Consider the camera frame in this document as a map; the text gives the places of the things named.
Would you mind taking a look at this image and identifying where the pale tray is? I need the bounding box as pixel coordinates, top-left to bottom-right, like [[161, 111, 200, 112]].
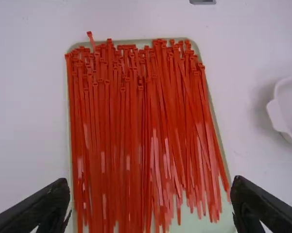
[[64, 36, 234, 233]]

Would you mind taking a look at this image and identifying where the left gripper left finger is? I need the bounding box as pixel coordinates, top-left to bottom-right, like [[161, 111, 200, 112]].
[[0, 178, 72, 233]]

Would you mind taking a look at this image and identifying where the row of orange cable ties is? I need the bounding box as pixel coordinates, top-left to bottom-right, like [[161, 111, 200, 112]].
[[64, 31, 231, 233]]

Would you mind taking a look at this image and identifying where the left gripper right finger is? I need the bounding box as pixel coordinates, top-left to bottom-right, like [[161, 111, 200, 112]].
[[230, 175, 292, 233]]

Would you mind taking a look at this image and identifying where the white dish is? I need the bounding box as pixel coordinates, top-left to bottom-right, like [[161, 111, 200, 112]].
[[266, 76, 292, 148]]

